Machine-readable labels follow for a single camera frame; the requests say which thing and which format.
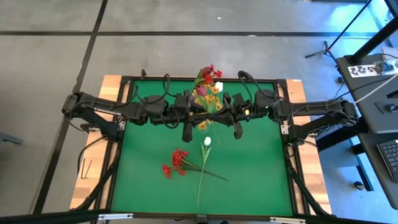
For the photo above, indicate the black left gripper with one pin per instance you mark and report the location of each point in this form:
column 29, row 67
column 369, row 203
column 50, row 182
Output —
column 178, row 113

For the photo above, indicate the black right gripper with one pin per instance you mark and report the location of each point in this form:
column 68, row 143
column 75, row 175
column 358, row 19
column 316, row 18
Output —
column 250, row 116

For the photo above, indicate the white tulip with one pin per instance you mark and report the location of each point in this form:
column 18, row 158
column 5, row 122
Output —
column 219, row 86
column 207, row 141

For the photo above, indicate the dark red tulip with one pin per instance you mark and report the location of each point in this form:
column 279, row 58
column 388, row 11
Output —
column 201, row 90

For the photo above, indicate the red flower bunch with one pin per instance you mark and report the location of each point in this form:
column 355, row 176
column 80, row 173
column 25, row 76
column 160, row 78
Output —
column 219, row 74
column 176, row 157

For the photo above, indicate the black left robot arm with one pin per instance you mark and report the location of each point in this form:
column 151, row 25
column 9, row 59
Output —
column 102, row 105

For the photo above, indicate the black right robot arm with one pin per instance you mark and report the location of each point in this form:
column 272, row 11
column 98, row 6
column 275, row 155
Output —
column 311, row 107

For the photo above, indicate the clear glass vase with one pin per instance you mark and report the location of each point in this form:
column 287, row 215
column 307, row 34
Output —
column 205, row 130

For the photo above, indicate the green table mat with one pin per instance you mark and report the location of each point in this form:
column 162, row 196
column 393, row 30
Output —
column 248, row 171

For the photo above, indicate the black table clamp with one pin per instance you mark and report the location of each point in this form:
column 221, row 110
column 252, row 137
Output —
column 90, row 127

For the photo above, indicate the thin black tripod stand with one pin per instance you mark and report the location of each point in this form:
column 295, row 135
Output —
column 325, row 49

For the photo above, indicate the black allen key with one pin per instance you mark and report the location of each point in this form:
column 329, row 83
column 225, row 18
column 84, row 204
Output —
column 88, row 169
column 81, row 168

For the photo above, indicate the white paper with black marks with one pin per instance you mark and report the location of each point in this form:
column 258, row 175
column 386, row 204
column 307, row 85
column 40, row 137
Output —
column 360, row 71

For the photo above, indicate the blue desk beam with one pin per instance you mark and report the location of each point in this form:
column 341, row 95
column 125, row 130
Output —
column 362, row 169

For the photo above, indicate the dark grey desk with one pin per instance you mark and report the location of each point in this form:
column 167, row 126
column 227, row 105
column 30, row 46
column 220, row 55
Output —
column 371, row 146

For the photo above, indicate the black desk castor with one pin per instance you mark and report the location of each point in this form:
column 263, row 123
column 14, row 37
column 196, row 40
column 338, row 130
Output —
column 359, row 185

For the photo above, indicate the black computer mouse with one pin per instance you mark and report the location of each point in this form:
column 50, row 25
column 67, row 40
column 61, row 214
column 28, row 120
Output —
column 391, row 108

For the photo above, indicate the thick black pole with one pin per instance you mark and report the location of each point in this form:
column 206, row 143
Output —
column 373, row 40

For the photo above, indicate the black keyboard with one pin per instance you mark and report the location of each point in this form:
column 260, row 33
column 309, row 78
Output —
column 390, row 158

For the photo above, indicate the grey floor object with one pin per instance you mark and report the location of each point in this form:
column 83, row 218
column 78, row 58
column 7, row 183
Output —
column 9, row 138

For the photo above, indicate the black table frame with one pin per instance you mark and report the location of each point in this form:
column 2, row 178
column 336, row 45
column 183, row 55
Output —
column 270, row 80

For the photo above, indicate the black rail clamp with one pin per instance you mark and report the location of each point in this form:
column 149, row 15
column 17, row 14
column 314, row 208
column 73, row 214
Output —
column 143, row 74

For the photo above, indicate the black table-level camera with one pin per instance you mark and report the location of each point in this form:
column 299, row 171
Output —
column 201, row 218

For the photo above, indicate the black frame brace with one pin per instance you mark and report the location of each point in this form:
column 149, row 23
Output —
column 306, row 193
column 99, row 186

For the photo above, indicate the silver frame bracket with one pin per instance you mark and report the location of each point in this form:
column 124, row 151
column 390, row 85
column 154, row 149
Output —
column 287, row 220
column 115, row 216

